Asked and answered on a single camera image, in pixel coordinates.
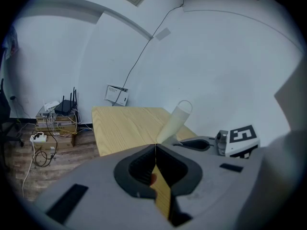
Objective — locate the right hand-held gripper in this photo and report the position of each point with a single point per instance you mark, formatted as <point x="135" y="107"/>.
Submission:
<point x="242" y="140"/>

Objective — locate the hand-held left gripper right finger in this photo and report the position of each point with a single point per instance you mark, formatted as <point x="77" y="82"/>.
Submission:
<point x="216" y="183"/>

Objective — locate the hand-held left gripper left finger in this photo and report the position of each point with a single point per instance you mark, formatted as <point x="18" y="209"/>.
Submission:
<point x="103" y="190"/>

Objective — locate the translucent white drink container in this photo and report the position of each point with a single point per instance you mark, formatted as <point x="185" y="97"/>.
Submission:
<point x="175" y="121"/>

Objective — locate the flat cardboard box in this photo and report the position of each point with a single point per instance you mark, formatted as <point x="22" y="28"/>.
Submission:
<point x="62" y="129"/>

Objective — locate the white power strip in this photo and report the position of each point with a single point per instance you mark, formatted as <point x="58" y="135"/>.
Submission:
<point x="38" y="138"/>

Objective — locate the black router with antennas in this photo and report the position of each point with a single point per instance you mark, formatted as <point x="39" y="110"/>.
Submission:
<point x="64" y="108"/>

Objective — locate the white router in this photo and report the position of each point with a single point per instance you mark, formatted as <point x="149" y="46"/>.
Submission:
<point x="50" y="105"/>

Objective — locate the hanging clothes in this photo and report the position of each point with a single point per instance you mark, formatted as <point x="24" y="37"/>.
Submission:
<point x="10" y="44"/>

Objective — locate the grey network switch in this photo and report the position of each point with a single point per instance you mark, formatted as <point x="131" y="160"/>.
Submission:
<point x="44" y="116"/>

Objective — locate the white wall network box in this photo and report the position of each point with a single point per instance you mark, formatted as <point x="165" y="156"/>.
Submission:
<point x="117" y="96"/>

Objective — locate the black wall plug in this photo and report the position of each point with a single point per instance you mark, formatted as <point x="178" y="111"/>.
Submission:
<point x="12" y="97"/>

